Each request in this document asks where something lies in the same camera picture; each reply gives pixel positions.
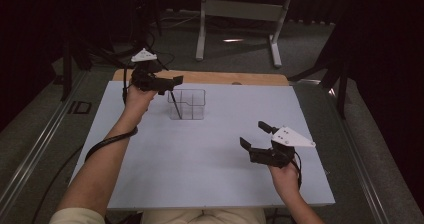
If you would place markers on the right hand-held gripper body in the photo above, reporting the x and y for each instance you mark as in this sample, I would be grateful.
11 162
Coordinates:
290 139

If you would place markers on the person's right hand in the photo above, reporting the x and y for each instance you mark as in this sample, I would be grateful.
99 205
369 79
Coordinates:
286 180

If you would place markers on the person's cream sleeve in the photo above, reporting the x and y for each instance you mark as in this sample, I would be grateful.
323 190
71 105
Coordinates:
78 216

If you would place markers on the person's left hand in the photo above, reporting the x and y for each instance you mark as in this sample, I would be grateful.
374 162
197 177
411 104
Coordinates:
136 100

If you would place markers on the black floor socket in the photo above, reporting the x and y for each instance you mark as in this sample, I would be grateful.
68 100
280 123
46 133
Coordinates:
80 107

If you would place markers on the wooden table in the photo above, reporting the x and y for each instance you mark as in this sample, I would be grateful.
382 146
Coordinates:
216 78

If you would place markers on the black stand legs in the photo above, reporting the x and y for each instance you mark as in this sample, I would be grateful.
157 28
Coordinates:
333 74

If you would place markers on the person's cream trousers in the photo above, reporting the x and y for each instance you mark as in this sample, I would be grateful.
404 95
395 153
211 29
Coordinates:
203 216

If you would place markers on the black pen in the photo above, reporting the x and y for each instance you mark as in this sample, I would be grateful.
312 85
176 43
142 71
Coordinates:
176 105

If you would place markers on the grey metal stand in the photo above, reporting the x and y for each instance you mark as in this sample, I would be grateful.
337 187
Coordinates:
243 10

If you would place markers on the clear plastic organizer box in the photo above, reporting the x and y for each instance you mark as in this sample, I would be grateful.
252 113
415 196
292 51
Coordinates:
196 105

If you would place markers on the metal floor rail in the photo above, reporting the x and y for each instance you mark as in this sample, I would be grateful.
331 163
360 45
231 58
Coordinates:
363 174
33 157

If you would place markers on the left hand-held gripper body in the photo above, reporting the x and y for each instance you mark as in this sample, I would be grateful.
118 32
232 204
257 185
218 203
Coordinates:
148 80

